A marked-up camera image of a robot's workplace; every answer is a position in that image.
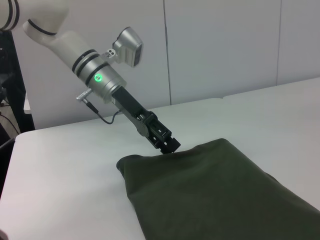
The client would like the thin left wrist cable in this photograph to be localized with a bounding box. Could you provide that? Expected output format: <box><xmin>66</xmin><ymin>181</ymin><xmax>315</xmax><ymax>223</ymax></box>
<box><xmin>86</xmin><ymin>100</ymin><xmax>129</xmax><ymax>125</ymax></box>

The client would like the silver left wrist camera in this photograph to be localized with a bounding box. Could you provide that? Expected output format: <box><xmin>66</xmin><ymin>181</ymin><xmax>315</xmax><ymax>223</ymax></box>
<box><xmin>101</xmin><ymin>26</ymin><xmax>144</xmax><ymax>68</ymax></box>

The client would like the dark green FREE T-shirt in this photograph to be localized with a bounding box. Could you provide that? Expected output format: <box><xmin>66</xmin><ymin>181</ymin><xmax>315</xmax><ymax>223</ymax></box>
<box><xmin>116</xmin><ymin>137</ymin><xmax>320</xmax><ymax>240</ymax></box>

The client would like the silver left wrist elbow connector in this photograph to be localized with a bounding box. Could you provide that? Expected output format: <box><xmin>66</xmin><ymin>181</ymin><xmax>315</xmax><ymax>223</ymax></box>
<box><xmin>75</xmin><ymin>88</ymin><xmax>94</xmax><ymax>103</ymax></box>

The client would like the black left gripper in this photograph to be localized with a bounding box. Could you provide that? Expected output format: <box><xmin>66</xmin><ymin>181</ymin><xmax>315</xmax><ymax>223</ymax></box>
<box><xmin>110</xmin><ymin>86</ymin><xmax>182</xmax><ymax>155</ymax></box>

